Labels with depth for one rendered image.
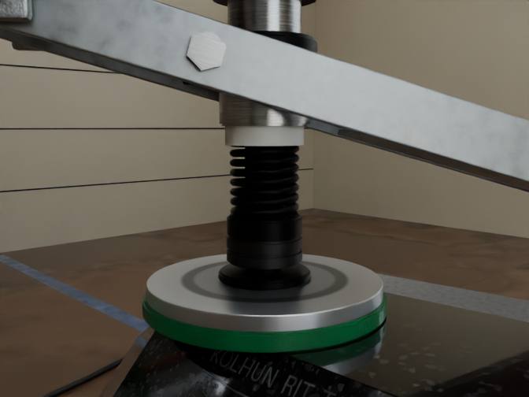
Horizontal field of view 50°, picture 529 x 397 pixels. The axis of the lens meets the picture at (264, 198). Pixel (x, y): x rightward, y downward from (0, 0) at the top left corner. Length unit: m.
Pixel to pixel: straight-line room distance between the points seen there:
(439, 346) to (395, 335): 0.04
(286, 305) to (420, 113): 0.19
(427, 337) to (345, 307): 0.07
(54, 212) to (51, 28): 4.76
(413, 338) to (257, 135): 0.20
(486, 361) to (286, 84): 0.25
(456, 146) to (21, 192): 4.71
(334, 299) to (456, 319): 0.12
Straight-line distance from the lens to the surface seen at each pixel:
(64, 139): 5.19
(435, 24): 6.19
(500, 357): 0.45
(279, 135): 0.47
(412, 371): 0.41
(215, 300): 0.46
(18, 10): 0.43
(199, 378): 0.46
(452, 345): 0.46
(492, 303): 0.58
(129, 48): 0.44
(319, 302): 0.45
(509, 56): 5.79
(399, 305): 0.55
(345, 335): 0.45
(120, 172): 5.43
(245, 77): 0.44
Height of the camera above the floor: 1.01
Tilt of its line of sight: 7 degrees down
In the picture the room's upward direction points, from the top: straight up
